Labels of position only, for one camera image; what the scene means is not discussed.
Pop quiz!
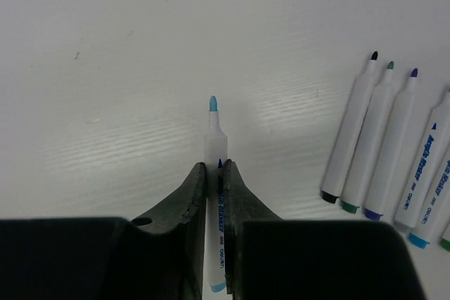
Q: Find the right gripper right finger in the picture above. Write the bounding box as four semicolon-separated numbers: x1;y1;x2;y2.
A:
224;161;425;299

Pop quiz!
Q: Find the grey pen body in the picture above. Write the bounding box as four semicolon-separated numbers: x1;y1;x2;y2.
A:
394;93;449;233

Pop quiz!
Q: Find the dark green pen body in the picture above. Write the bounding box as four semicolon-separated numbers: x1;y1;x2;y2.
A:
340;60;397;214

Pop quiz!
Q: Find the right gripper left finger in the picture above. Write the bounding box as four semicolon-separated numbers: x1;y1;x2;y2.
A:
1;163;206;299

